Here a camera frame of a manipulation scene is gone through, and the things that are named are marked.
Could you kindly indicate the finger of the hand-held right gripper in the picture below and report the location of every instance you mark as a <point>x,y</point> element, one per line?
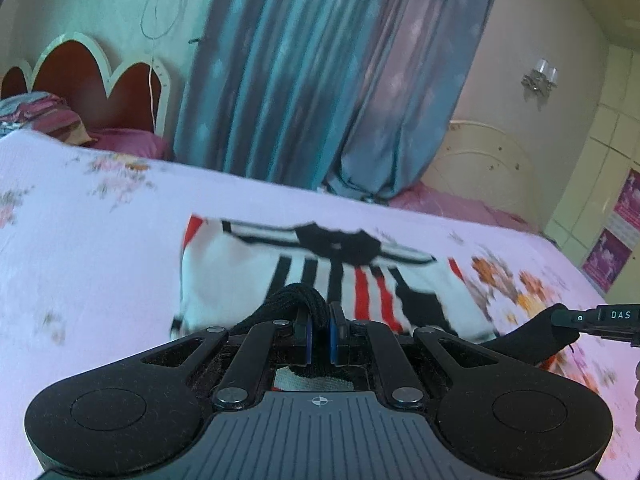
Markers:
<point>572,317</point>

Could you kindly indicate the stack of folded quilts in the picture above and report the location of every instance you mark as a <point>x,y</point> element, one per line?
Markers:
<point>40,120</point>

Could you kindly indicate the bed with floral sheet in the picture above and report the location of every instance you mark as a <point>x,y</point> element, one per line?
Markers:
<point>100,235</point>

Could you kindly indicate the red scalloped headboard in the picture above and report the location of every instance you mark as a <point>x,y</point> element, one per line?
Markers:
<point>75,80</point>

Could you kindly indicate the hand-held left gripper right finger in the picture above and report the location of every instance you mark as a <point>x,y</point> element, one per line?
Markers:
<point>333,342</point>

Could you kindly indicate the pink poster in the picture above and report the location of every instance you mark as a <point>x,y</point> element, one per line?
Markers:
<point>606,260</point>
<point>627,200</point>

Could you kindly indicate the pink pillow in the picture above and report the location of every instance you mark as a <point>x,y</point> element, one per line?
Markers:
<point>135,142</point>

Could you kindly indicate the cream headboard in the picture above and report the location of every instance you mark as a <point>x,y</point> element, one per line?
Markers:
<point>475,160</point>

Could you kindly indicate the wall lamp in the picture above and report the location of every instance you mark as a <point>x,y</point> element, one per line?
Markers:
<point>540,80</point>

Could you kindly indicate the cream wardrobe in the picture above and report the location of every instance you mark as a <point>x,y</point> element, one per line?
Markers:
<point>590,160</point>

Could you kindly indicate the striped knit sweater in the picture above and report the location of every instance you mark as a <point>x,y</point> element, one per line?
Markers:
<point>225,270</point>

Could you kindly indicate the pink blanket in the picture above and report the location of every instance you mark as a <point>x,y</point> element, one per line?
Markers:
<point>450,205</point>

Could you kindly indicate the blue curtain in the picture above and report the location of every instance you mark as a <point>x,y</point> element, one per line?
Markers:
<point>300,60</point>

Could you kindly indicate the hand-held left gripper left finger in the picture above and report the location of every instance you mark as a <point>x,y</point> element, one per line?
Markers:
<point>308,342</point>

